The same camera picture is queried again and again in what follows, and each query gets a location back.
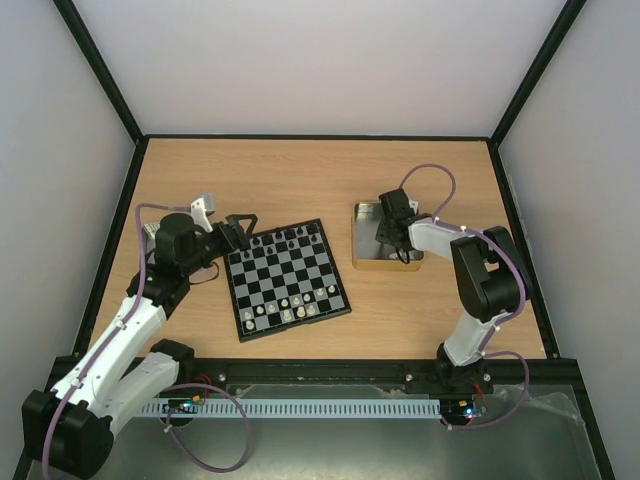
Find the light blue cable duct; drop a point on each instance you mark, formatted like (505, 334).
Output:
(298, 408)

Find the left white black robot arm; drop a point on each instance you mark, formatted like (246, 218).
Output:
(72, 426)

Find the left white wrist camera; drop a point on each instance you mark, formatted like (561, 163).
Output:
(201, 208)

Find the silver square tin lid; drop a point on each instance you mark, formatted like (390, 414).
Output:
(149, 230)

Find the black and silver chessboard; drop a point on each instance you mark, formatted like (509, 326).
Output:
(265, 279)

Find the black metal frame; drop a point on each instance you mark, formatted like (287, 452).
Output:
(76, 26)

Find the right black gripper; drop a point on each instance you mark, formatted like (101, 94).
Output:
(388, 231)

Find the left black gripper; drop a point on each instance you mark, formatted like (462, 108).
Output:
(241, 239)

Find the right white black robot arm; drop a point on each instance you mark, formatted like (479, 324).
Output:
(493, 283)

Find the gold square tin tray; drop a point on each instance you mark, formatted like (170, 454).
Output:
(366, 252)

